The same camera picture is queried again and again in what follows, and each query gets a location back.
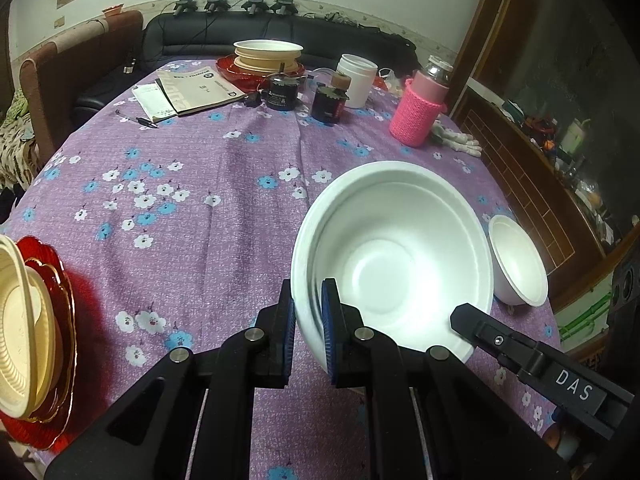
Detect black jar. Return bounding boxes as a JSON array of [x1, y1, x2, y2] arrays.
[[259, 74, 301, 113]]

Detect white foam bowl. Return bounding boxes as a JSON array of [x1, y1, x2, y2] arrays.
[[291, 170, 481, 366], [487, 214, 550, 307], [306, 161, 495, 356]]

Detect white paper notebook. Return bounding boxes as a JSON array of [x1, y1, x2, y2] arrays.
[[131, 83, 179, 123]]

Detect clear plastic bag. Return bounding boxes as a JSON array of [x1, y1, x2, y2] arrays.
[[376, 67, 407, 96]]

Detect white plastic jar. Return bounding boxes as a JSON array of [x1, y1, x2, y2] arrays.
[[335, 53, 378, 109]]

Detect brown armchair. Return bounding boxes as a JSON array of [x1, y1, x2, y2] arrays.
[[19, 9, 146, 162]]

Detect black speaker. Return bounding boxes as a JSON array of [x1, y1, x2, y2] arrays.
[[606, 254, 640, 363]]

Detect green box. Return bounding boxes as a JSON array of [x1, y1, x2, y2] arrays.
[[554, 294, 615, 347]]

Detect beige plastic bowl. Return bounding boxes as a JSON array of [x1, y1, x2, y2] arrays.
[[24, 266, 65, 408], [233, 39, 304, 61], [239, 55, 302, 75], [0, 234, 48, 422]]

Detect dark jar with cork lid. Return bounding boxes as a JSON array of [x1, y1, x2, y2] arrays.
[[310, 73, 349, 126]]

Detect purple floral tablecloth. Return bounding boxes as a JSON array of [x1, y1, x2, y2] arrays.
[[0, 57, 568, 480]]

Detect black leather sofa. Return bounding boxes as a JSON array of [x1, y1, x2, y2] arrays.
[[74, 10, 420, 111]]

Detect grey printed booklet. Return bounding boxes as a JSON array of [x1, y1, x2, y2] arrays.
[[156, 66, 248, 118]]

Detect pink sleeved glass bottle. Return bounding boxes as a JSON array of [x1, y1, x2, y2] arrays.
[[388, 55, 455, 148]]

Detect red glass plate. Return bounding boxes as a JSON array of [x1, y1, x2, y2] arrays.
[[216, 55, 307, 83], [0, 237, 78, 452]]

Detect black pen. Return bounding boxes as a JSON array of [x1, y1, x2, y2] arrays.
[[115, 109, 160, 130]]

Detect floral patterned blanket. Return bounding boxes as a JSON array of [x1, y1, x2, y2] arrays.
[[0, 87, 42, 223]]

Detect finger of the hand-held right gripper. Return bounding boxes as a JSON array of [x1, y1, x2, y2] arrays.
[[449, 302, 547, 382]]

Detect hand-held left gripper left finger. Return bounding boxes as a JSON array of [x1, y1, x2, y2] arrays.
[[45, 277, 298, 480]]

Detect white knitted gloves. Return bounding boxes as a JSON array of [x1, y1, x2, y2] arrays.
[[431, 121, 483, 157]]

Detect brown wooden display cabinet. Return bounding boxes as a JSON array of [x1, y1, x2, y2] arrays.
[[446, 0, 640, 313]]

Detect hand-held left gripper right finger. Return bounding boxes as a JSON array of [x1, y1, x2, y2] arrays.
[[320, 277, 573, 480]]

